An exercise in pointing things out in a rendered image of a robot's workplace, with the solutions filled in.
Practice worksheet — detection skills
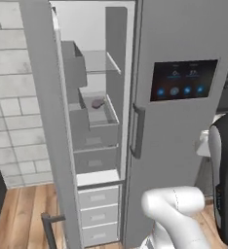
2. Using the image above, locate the grey fridge door with screen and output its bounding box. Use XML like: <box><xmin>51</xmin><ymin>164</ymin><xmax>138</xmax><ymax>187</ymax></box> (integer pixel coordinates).
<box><xmin>123</xmin><ymin>0</ymin><xmax>228</xmax><ymax>249</ymax></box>

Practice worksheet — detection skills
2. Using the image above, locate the white freezer drawer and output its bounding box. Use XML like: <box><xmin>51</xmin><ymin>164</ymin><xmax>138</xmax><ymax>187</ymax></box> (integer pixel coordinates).
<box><xmin>81</xmin><ymin>221</ymin><xmax>121</xmax><ymax>248</ymax></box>
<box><xmin>77</xmin><ymin>184</ymin><xmax>121</xmax><ymax>210</ymax></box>
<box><xmin>79</xmin><ymin>203</ymin><xmax>121</xmax><ymax>229</ymax></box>

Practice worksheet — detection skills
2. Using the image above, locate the dark freezer door handle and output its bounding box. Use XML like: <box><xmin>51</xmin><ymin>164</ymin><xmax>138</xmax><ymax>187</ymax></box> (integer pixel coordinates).
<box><xmin>40</xmin><ymin>212</ymin><xmax>67</xmax><ymax>249</ymax></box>

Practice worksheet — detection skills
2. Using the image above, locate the grey counter cabinet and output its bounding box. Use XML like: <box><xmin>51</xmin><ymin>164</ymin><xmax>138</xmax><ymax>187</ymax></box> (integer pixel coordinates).
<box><xmin>195</xmin><ymin>157</ymin><xmax>215</xmax><ymax>199</ymax></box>

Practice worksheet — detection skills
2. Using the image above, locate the purple eggplant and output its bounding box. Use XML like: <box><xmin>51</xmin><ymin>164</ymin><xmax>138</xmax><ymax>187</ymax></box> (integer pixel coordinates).
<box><xmin>91</xmin><ymin>98</ymin><xmax>107</xmax><ymax>110</ymax></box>

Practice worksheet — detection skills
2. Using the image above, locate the dark fridge door handle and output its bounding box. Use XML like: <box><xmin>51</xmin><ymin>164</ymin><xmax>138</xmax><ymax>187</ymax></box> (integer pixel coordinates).
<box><xmin>129</xmin><ymin>102</ymin><xmax>147</xmax><ymax>160</ymax></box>

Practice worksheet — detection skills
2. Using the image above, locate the grey door bin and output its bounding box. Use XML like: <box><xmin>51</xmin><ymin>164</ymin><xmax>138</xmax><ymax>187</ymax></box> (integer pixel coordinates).
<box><xmin>67</xmin><ymin>96</ymin><xmax>92</xmax><ymax>151</ymax></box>
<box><xmin>60</xmin><ymin>40</ymin><xmax>89</xmax><ymax>89</ymax></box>

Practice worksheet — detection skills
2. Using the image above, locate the grey side-by-side fridge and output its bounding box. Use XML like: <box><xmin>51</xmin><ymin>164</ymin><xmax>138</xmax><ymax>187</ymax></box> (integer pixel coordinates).
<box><xmin>18</xmin><ymin>0</ymin><xmax>228</xmax><ymax>249</ymax></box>

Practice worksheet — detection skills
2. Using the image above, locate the glass freezer shelf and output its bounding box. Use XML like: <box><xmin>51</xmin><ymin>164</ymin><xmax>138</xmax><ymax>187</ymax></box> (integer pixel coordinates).
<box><xmin>81</xmin><ymin>50</ymin><xmax>123</xmax><ymax>76</ymax></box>

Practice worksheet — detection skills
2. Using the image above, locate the grey freezer door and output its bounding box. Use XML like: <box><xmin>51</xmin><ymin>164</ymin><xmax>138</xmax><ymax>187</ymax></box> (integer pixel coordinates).
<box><xmin>18</xmin><ymin>0</ymin><xmax>85</xmax><ymax>249</ymax></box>

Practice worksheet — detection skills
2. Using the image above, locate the grey open freezer drawer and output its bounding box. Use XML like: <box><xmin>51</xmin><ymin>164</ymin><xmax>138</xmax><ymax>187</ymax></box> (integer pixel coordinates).
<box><xmin>78</xmin><ymin>91</ymin><xmax>121</xmax><ymax>149</ymax></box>

